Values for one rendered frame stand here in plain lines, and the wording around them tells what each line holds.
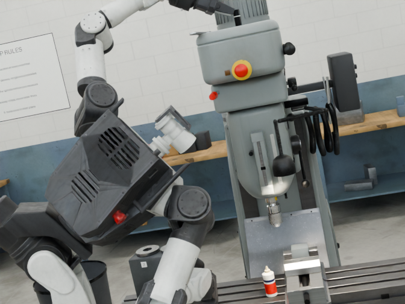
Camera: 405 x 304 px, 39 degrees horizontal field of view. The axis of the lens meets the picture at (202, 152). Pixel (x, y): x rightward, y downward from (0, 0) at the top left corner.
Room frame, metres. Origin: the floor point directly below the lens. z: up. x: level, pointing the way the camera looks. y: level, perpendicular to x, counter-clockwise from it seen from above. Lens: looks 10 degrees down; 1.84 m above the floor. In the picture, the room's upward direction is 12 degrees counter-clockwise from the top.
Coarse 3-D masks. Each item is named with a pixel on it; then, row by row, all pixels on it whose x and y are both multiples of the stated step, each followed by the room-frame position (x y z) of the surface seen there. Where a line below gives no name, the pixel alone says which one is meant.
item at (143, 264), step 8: (144, 248) 2.13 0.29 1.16; (152, 248) 2.11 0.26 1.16; (160, 248) 2.13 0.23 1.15; (136, 256) 2.09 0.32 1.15; (144, 256) 2.06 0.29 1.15; (152, 256) 2.05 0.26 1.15; (160, 256) 2.03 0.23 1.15; (136, 264) 2.05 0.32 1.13; (144, 264) 2.04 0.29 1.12; (152, 264) 2.04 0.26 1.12; (136, 272) 2.06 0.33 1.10; (144, 272) 2.05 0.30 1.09; (152, 272) 2.04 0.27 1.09; (136, 280) 2.06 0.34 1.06; (144, 280) 2.05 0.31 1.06; (136, 288) 2.06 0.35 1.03
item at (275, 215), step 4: (276, 208) 1.95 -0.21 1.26; (268, 212) 1.97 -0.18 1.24; (272, 212) 1.95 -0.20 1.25; (276, 212) 1.95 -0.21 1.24; (280, 212) 1.96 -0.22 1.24; (268, 216) 1.97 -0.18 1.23; (272, 216) 1.95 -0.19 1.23; (276, 216) 1.95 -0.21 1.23; (280, 216) 1.96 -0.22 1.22; (272, 220) 1.96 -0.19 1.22; (276, 220) 1.95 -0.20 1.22; (280, 220) 1.96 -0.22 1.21; (272, 224) 1.96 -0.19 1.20; (276, 224) 1.95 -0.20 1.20
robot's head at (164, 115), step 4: (168, 108) 1.65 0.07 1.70; (172, 108) 1.66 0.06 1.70; (164, 112) 1.65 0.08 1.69; (168, 112) 1.64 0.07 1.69; (172, 112) 1.64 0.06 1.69; (176, 112) 1.66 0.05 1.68; (160, 116) 1.64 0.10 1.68; (164, 116) 1.64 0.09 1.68; (168, 116) 1.64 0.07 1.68; (176, 116) 1.64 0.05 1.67; (180, 116) 1.67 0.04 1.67; (156, 120) 1.65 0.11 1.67; (160, 120) 1.65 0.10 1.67; (164, 120) 1.63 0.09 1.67; (180, 120) 1.64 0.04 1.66; (184, 120) 1.67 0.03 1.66; (156, 124) 1.65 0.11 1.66; (160, 124) 1.63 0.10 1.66; (184, 124) 1.64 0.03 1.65; (188, 124) 1.67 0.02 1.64; (156, 128) 1.65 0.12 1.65; (188, 128) 1.64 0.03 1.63
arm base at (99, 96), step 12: (96, 84) 1.67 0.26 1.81; (108, 84) 1.69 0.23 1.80; (84, 96) 1.64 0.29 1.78; (96, 96) 1.65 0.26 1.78; (108, 96) 1.66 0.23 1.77; (84, 108) 1.62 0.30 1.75; (96, 108) 1.63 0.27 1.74; (108, 108) 1.65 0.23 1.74; (84, 120) 1.64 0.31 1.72; (96, 120) 1.65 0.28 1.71; (84, 132) 1.69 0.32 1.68
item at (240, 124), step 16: (240, 112) 1.90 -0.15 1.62; (256, 112) 1.89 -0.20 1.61; (272, 112) 1.88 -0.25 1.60; (240, 128) 1.90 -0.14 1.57; (256, 128) 1.89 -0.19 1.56; (272, 128) 1.88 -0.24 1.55; (240, 144) 1.90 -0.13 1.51; (272, 144) 1.88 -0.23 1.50; (288, 144) 1.90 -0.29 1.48; (240, 160) 1.91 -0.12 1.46; (272, 160) 1.88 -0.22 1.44; (240, 176) 1.92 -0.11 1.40; (256, 176) 1.89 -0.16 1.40; (272, 176) 1.88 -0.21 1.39; (288, 176) 1.89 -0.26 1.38; (256, 192) 1.90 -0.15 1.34
